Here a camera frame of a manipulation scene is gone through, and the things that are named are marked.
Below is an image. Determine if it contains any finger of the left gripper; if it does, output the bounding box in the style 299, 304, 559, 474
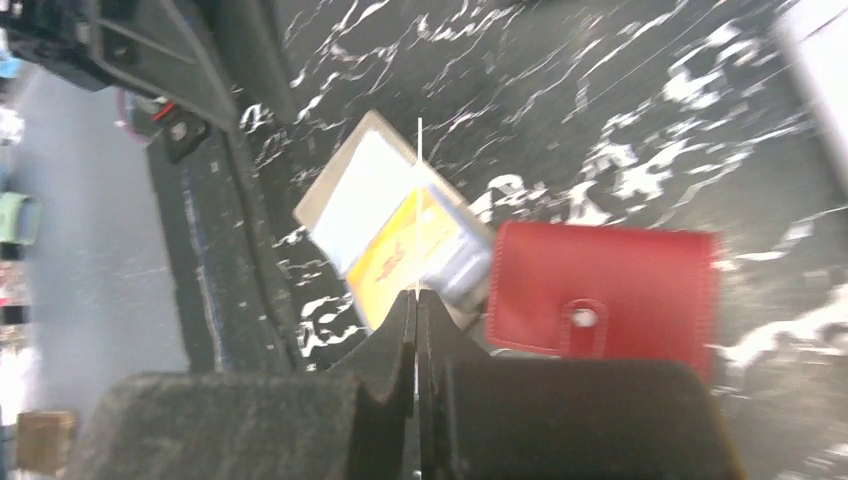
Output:
198, 0, 298, 123
1, 1, 237, 129

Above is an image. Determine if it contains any black base bar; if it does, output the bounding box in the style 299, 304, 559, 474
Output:
147, 101, 305, 374

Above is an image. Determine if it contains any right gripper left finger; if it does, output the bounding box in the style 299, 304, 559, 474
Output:
65, 291, 417, 479

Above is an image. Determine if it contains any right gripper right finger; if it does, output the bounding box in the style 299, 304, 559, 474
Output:
417, 290, 745, 479

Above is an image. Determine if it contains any white plastic bin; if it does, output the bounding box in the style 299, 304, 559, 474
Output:
774, 0, 847, 183

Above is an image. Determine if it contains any red card holder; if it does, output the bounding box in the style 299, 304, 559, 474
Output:
485, 221, 718, 381

